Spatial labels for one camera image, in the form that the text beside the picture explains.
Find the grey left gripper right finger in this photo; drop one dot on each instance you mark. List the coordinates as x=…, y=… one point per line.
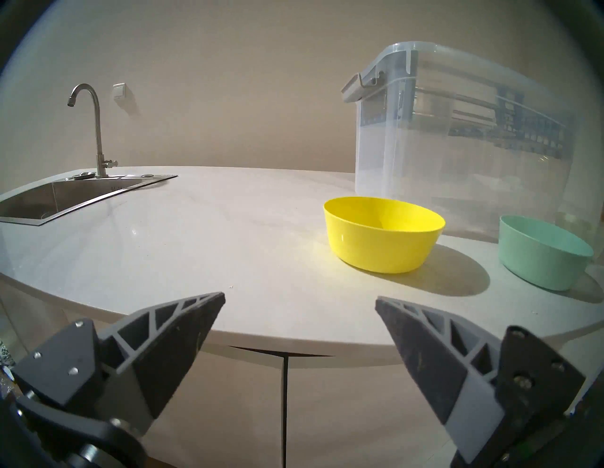
x=434, y=363

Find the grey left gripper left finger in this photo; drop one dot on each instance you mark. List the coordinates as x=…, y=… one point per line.
x=160, y=358

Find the yellow plastic bowl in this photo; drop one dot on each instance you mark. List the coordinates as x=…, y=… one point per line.
x=380, y=250

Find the mint green plastic bowl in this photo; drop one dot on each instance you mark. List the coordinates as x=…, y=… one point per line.
x=540, y=262

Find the grey dish drying rack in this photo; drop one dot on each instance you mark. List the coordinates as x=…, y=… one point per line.
x=481, y=118

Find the white counter cabinet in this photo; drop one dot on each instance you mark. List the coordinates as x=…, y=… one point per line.
x=339, y=415

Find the clear plastic storage box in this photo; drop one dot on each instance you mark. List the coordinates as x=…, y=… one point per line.
x=424, y=179

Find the stainless steel sink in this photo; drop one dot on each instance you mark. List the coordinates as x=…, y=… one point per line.
x=71, y=193

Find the steel gooseneck faucet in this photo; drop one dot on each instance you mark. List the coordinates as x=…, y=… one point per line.
x=98, y=137

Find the white wall switch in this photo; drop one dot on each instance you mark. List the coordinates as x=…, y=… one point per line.
x=119, y=90

